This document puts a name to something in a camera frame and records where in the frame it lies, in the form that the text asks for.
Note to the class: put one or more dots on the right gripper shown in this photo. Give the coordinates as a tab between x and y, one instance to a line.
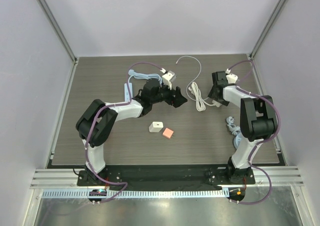
215	93

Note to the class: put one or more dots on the white usb power strip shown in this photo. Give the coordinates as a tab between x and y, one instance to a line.
216	104

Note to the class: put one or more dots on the blue power strip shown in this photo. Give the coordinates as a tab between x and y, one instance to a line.
128	91

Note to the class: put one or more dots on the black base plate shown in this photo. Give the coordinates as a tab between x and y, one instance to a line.
147	177

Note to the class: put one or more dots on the slotted cable duct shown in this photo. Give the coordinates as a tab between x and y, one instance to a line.
98	193

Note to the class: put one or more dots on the round blue socket base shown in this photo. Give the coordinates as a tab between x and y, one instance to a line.
237	140

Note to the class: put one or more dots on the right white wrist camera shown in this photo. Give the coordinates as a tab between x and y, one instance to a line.
231	78

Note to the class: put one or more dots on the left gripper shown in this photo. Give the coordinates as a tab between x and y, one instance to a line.
178	98

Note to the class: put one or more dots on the pink plug adapter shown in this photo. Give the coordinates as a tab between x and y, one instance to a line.
168	133

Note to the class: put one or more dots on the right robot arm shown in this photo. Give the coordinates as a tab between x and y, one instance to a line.
258	123

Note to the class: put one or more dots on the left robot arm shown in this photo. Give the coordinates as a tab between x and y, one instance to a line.
95	125

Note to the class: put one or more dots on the white cube charger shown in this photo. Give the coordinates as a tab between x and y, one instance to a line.
155	127

